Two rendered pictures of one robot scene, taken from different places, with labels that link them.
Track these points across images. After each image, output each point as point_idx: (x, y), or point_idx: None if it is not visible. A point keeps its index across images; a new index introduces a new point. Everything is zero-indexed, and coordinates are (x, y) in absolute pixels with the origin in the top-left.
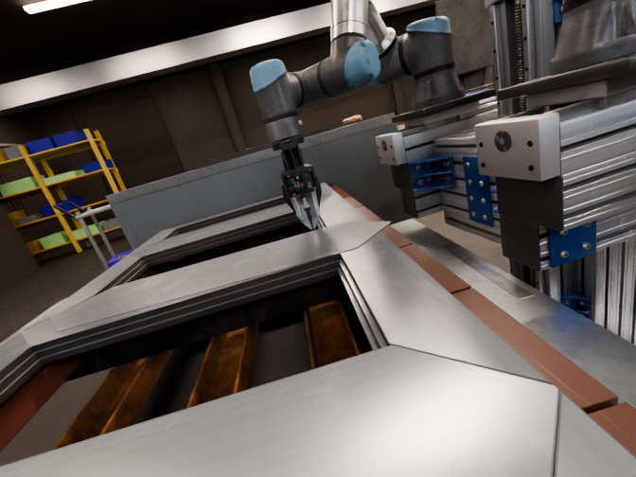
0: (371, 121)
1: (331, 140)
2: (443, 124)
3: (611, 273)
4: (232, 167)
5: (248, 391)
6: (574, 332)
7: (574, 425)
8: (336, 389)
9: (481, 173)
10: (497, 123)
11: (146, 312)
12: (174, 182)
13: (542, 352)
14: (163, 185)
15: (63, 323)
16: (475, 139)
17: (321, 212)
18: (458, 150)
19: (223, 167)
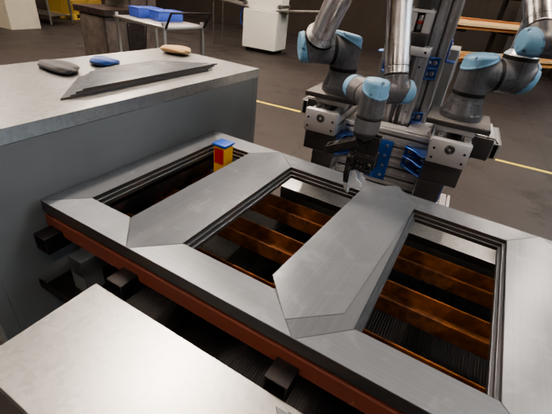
0: (246, 74)
1: (219, 87)
2: (347, 108)
3: None
4: (135, 107)
5: (507, 268)
6: None
7: (551, 242)
8: (519, 255)
9: (427, 160)
10: (449, 141)
11: (382, 272)
12: (59, 124)
13: None
14: (41, 128)
15: (327, 309)
16: (388, 131)
17: (319, 176)
18: None
19: (126, 108)
